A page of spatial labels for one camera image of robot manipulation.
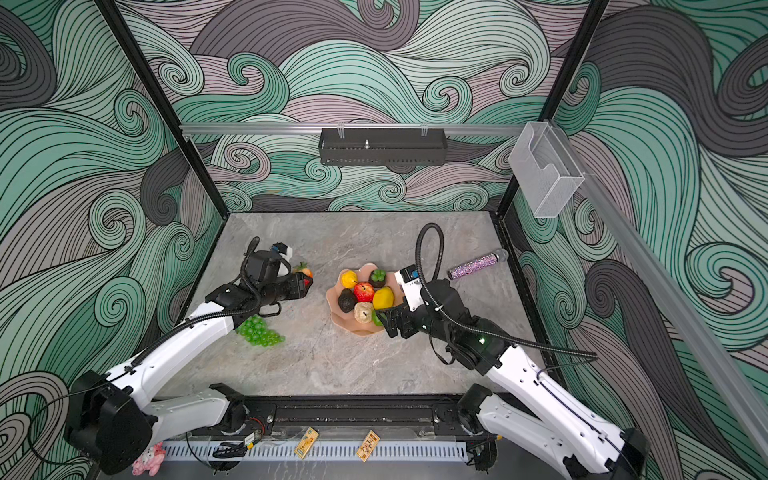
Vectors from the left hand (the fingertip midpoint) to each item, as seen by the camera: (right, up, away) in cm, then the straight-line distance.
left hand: (306, 279), depth 82 cm
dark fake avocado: (+11, -7, +6) cm, 14 cm away
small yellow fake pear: (+11, -1, +9) cm, 14 cm away
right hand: (+23, -5, -12) cm, 27 cm away
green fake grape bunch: (-15, -16, +3) cm, 23 cm away
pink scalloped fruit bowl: (+11, -14, +6) cm, 19 cm away
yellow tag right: (+18, -37, -13) cm, 43 cm away
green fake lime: (+20, -12, +1) cm, 23 cm away
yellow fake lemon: (+22, -7, +8) cm, 24 cm away
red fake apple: (+16, -5, +8) cm, 19 cm away
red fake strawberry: (0, +3, -2) cm, 4 cm away
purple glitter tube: (+64, +6, +21) cm, 67 cm away
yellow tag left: (+3, -37, -13) cm, 39 cm away
